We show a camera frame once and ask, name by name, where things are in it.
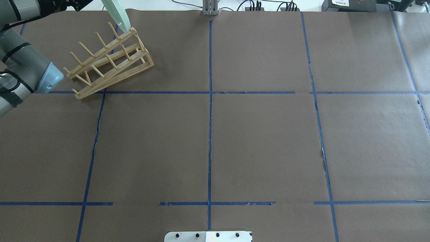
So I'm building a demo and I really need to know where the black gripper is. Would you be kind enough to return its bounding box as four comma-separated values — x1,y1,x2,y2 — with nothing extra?
39,0,92,16

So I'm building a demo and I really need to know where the light green ceramic plate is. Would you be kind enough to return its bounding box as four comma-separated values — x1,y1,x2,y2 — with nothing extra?
101,0,131,33

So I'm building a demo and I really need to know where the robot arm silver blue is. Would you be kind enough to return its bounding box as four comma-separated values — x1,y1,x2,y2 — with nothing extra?
0,0,90,116

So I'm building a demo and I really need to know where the wooden dish rack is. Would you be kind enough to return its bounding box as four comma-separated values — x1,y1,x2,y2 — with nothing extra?
63,23,155,100

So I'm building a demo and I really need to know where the black power box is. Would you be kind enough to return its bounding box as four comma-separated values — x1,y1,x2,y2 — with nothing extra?
321,0,391,12

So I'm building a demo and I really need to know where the aluminium frame post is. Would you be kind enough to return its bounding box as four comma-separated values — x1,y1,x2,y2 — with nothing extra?
202,0,219,15

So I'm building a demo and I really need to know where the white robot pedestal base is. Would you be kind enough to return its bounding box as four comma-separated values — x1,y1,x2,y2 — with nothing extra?
164,231,253,242

